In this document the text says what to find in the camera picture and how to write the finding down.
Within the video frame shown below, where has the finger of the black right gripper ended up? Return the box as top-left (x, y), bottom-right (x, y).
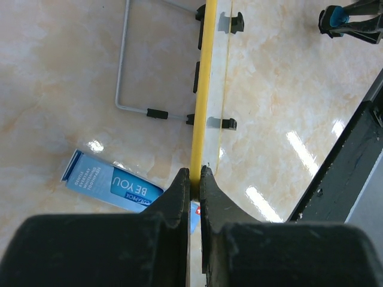
top-left (332, 14), bottom-right (382, 44)
top-left (344, 0), bottom-right (382, 15)

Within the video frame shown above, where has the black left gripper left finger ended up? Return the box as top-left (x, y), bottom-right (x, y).
top-left (1, 168), bottom-right (190, 286)

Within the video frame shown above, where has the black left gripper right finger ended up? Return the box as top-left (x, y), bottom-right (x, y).
top-left (199, 167), bottom-right (382, 286)

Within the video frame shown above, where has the blue black whiteboard eraser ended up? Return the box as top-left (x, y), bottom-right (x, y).
top-left (318, 5), bottom-right (349, 38)

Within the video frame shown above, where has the yellow framed whiteboard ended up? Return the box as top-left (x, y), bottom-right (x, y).
top-left (190, 1), bottom-right (233, 200)

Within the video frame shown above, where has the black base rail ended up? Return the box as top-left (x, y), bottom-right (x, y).
top-left (288, 74), bottom-right (382, 222)

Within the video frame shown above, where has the grey wire board stand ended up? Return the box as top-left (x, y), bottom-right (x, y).
top-left (115, 0), bottom-right (245, 132)

